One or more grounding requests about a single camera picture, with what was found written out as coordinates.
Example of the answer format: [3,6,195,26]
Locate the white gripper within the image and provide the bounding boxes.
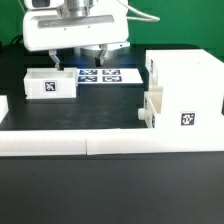
[23,5,129,71]

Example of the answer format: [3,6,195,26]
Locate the white front drawer box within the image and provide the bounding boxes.
[138,87,163,128]

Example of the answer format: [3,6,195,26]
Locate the white drawer box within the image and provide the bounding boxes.
[23,68,78,99]
[138,87,163,128]

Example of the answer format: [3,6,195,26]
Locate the white rear drawer box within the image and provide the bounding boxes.
[23,68,78,99]

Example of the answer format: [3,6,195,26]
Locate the white drawer cabinet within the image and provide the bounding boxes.
[145,49,224,129]

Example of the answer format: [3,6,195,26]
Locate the white marker plate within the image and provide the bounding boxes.
[78,68,143,84]

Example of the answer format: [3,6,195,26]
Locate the white fence bar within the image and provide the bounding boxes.
[87,128,224,155]
[0,131,87,157]

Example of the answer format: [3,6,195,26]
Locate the white left fence block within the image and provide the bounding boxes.
[0,95,8,123]

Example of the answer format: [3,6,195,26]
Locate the white left front fence bar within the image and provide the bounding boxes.
[0,131,87,157]

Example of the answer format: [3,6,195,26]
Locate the black cable bundle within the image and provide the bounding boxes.
[9,34,25,46]

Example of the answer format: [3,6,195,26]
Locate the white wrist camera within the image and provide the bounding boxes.
[24,0,64,10]

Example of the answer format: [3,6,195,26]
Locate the white thin cable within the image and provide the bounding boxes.
[126,0,161,24]

